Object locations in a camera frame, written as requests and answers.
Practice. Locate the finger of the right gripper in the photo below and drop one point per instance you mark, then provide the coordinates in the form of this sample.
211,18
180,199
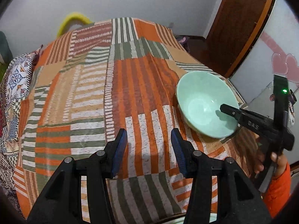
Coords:
232,111

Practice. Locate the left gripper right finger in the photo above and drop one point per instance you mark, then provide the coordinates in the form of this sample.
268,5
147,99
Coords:
238,201

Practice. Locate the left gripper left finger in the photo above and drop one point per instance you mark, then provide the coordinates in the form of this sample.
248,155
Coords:
60,199

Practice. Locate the mint green bowl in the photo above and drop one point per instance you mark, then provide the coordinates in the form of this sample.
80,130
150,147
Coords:
200,96

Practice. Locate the mint green plate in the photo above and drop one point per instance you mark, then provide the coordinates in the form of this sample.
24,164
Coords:
183,219

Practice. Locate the person's right hand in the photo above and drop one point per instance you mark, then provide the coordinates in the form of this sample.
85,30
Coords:
280,160

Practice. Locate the wooden wardrobe with sliding doors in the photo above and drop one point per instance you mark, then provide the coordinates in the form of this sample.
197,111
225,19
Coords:
274,53

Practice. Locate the dark backpack on floor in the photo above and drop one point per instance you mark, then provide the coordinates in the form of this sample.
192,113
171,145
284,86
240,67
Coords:
183,41

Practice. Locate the brown wooden door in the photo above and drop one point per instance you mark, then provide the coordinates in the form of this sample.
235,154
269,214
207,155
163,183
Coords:
233,31

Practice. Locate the orange striped patchwork blanket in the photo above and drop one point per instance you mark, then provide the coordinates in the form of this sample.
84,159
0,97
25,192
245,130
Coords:
93,81

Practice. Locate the patterned geometric quilt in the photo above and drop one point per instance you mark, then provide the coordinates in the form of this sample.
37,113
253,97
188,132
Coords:
15,86

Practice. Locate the grey plush toy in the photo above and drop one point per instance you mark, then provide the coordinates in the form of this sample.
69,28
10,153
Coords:
6,54

